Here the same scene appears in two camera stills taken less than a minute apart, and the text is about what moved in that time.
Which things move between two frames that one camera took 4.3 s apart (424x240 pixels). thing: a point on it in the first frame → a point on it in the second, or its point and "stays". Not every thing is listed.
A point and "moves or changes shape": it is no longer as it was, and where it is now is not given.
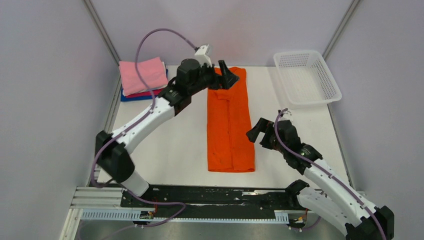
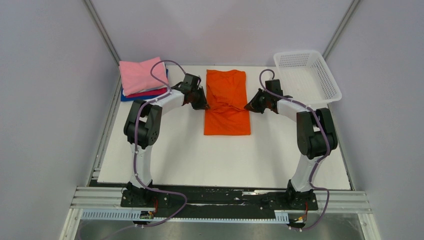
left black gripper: (227, 79) → (202, 104)
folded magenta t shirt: (145, 94) stays
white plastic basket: (305, 79) stays
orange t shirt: (230, 148) moves or changes shape
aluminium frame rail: (86, 198) stays
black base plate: (180, 197) stays
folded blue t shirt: (124, 98) stays
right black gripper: (261, 126) → (254, 106)
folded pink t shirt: (152, 70) stays
